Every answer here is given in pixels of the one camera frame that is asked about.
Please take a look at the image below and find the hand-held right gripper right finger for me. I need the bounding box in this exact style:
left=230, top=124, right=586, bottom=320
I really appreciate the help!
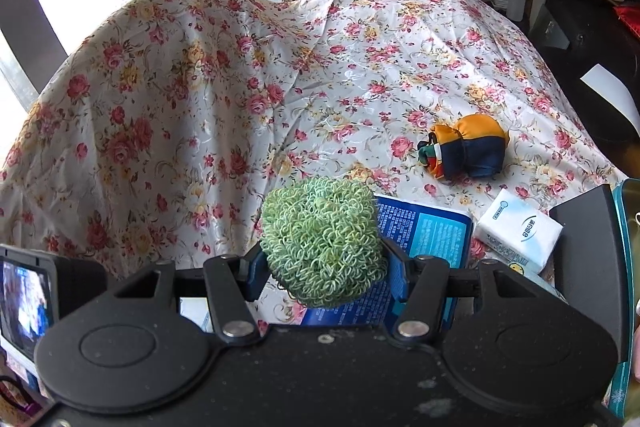
left=382, top=239, right=571, bottom=344

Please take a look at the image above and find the green loop scrubber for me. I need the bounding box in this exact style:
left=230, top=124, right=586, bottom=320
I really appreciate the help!
left=260, top=176, right=388, bottom=309

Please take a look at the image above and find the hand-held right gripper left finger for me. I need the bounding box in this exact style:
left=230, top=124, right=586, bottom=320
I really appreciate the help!
left=107, top=243, right=273, bottom=345

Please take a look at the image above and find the white tissue pack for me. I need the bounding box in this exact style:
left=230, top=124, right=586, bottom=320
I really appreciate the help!
left=472, top=188, right=565, bottom=275

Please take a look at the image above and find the gold tin tray teal rim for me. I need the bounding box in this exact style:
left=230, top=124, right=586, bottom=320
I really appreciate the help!
left=607, top=178, right=640, bottom=420

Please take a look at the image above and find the red satin cushion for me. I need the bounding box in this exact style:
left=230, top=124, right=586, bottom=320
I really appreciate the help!
left=614, top=4, right=640, bottom=32

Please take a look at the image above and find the orange and navy cloth pouch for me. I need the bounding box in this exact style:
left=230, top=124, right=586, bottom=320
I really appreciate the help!
left=416, top=113, right=511, bottom=180

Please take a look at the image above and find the blue plastic packet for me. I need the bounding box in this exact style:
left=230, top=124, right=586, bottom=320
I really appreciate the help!
left=300, top=194, right=476, bottom=328

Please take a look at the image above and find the white paper sheet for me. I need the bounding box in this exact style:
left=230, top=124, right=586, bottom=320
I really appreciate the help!
left=580, top=64, right=640, bottom=132

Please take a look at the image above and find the black leather sofa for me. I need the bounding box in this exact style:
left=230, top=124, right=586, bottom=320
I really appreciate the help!
left=530, top=0, right=640, bottom=142

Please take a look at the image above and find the floral cloth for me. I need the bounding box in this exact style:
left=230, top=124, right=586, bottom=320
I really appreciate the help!
left=0, top=0, right=623, bottom=330

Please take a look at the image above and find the black slab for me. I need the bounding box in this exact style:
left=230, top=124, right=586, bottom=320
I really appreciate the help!
left=549, top=183, right=628, bottom=350

